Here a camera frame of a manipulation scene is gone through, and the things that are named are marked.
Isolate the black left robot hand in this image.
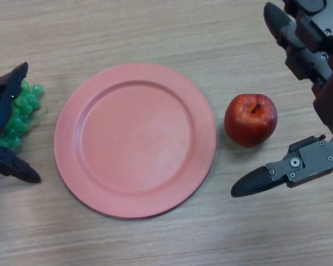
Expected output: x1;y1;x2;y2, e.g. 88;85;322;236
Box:
0;62;42;184

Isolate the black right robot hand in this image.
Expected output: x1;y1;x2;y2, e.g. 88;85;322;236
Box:
230;0;333;198

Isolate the green grape bunch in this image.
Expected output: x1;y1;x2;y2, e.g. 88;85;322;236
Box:
0;80;49;152

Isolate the pink round plate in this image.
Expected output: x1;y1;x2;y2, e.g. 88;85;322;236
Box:
54;63;217;219

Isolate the red apple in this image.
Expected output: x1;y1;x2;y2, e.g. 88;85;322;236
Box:
224;93;278;147

